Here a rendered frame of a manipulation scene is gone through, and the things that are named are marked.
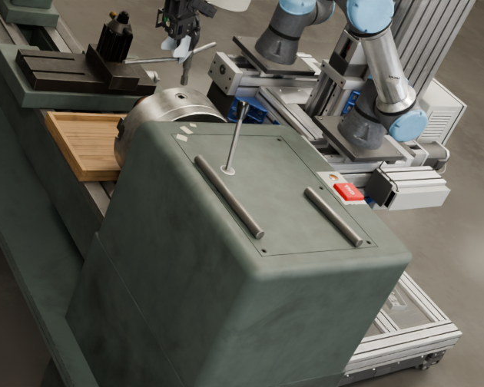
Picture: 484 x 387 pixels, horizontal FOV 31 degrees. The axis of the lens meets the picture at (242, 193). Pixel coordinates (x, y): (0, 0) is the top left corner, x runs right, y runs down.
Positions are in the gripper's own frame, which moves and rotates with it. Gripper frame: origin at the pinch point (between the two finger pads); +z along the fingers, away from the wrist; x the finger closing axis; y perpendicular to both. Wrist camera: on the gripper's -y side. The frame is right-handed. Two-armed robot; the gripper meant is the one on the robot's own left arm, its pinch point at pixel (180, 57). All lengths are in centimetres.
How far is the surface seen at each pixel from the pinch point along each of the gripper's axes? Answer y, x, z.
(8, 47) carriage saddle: -7, -78, 41
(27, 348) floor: 14, -33, 134
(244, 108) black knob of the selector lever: 6.7, 27.8, -2.8
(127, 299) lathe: 33, 25, 48
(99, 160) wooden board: 2, -22, 47
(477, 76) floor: -516, -99, 224
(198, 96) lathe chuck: -9.2, 1.3, 14.4
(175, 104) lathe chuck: 0.2, 1.6, 13.6
